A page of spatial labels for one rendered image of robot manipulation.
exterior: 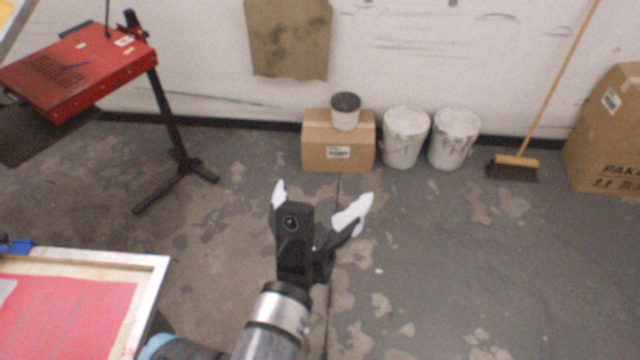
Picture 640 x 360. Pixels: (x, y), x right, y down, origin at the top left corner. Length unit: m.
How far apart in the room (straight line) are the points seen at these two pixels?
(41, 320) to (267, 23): 1.91
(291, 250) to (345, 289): 1.88
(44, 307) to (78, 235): 1.47
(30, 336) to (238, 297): 1.18
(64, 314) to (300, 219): 1.11
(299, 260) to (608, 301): 2.49
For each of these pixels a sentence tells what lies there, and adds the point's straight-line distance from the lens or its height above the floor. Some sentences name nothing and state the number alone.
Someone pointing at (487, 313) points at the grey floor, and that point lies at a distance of 2.51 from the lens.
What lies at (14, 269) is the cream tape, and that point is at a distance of 1.69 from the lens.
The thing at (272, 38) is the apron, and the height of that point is 0.84.
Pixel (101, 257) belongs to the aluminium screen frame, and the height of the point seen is 1.00.
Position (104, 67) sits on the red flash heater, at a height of 1.10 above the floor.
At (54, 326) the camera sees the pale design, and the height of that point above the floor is 0.97.
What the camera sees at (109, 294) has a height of 0.97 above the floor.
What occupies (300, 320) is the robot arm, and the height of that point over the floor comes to 1.68.
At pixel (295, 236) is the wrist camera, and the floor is 1.73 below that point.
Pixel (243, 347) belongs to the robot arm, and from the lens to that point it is 0.50.
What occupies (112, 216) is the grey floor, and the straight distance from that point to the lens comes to 2.97.
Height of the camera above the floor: 2.16
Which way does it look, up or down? 51 degrees down
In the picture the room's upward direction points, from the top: straight up
